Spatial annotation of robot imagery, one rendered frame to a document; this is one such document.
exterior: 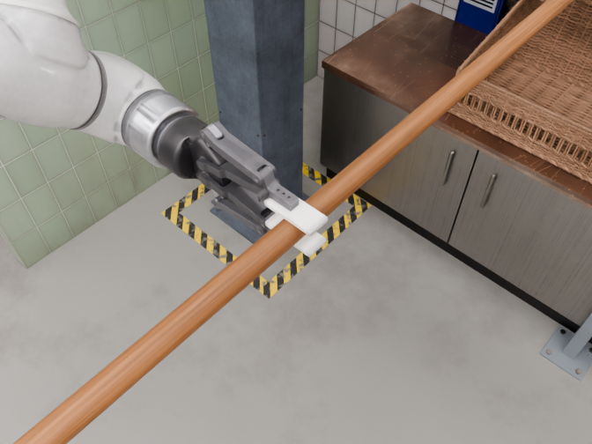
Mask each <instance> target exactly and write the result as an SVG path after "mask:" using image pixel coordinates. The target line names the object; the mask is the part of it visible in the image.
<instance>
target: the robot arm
mask: <svg viewBox="0 0 592 444"><path fill-rule="evenodd" d="M0 118H3V119H5V120H9V121H13V122H19V123H24V124H27V125H32V126H37V127H43V128H64V129H70V130H77V131H80V132H84V133H86V134H89V135H92V136H95V137H98V138H101V139H103V140H106V141H108V142H109V143H118V144H123V145H126V146H128V147H129V148H130V149H131V150H132V151H133V152H135V153H137V154H139V155H140V156H142V157H143V158H144V159H146V160H147V161H149V162H150V163H151V164H153V165H154V166H156V167H159V168H167V169H168V170H170V171H171V172H172V173H174V174H176V175H177V176H178V177H180V178H182V179H198V180H199V181H200V182H201V183H202V184H203V185H204V186H205V187H206V188H207V189H211V191H212V193H213V195H214V196H215V198H214V199H212V200H211V204H212V205H213V206H214V207H215V208H218V209H220V210H223V211H225V212H227V213H229V214H230V215H232V216H233V217H235V218H237V219H238V220H239V221H240V222H242V223H243V224H245V225H246V226H248V227H250V228H252V229H253V230H255V231H256V232H258V233H259V234H261V235H265V234H266V233H267V232H268V231H269V230H270V229H272V228H273V227H274V226H275V225H277V224H278V223H279V222H280V221H281V220H283V219H285V220H287V221H288V222H290V223H291V224H293V225H294V226H296V227H298V228H299V229H300V230H301V231H302V232H304V233H306V235H305V236H304V237H303V238H302V239H301V240H299V241H298V242H297V243H296V244H295V245H294V247H296V248H297V249H298V250H300V251H301V252H302V253H304V254H305V255H307V256H308V257H310V256H312V255H313V254H314V253H315V252H316V251H317V250H318V249H319V248H320V247H322V246H323V245H324V244H325V243H326V238H324V237H323V236H321V235H320V234H319V233H318V232H316V231H317V230H319V229H320V228H321V227H322V226H323V225H324V224H325V223H327V222H328V217H326V216H325V215H323V214H322V213H320V212H319V211H318V210H316V209H315V208H313V207H312V206H310V205H309V204H307V203H305V202H304V201H302V200H300V199H299V198H298V197H296V196H295V195H294V194H293V193H292V192H290V191H289V190H287V189H285V188H284V187H282V186H281V184H280V182H279V180H278V179H277V178H275V177H274V173H275V172H276V168H275V167H274V166H273V165H272V164H271V163H270V162H268V161H267V160H266V159H264V158H263V157H261V156H260V155H259V154H257V153H256V152H254V151H253V150H252V149H250V148H249V147H247V146H246V145H245V144H243V143H242V142H241V141H240V140H239V139H237V138H236V137H234V136H233V135H232V134H230V133H229V132H228V131H227V130H226V129H225V127H224V126H223V125H222V124H221V123H220V122H219V121H215V122H213V123H211V124H210V125H207V124H206V123H204V122H202V121H201V120H199V116H198V113H197V112H196V111H195V110H194V109H193V108H191V107H189V106H188V105H186V104H185V103H183V102H182V101H180V100H178V99H176V97H174V96H173V95H172V94H171V93H170V92H167V91H166V90H165V89H164V88H163V86H162V85H161V84H160V82H159V81H158V80H156V79H155V78H154V77H152V76H151V75H150V74H149V73H147V72H146V71H144V70H142V69H141V68H139V67H138V66H136V65H135V64H134V63H131V62H129V61H127V60H125V59H123V58H122V57H120V56H118V55H114V54H112V53H108V52H104V51H96V50H92V51H89V50H86V47H85V44H84V43H83V40H82V37H81V33H80V24H79V23H78V21H77V20H76V19H75V18H74V17H73V16H72V14H71V13H70V11H69V9H68V7H67V5H66V2H65V0H0ZM259 168H262V170H259ZM267 196H268V198H267V199H265V198H266V197H267ZM264 199H265V200H264Z"/></svg>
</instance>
